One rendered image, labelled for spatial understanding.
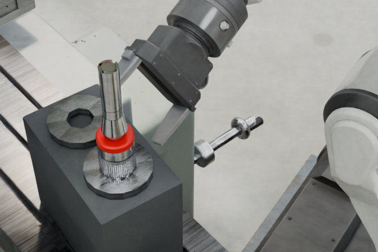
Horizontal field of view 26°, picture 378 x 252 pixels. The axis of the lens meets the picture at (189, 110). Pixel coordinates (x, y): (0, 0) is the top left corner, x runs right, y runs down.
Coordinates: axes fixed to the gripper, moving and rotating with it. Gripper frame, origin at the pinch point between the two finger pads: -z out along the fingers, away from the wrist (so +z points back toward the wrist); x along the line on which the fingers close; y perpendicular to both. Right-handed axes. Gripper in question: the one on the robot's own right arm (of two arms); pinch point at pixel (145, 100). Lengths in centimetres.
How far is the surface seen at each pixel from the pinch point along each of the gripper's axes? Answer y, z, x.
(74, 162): -4.3, -11.3, 0.4
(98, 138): 2.9, -8.2, 4.0
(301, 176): -53, 30, -83
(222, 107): -122, 53, -103
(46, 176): -13.2, -14.1, -2.7
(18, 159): -31.1, -12.8, -7.0
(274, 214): -50, 17, -79
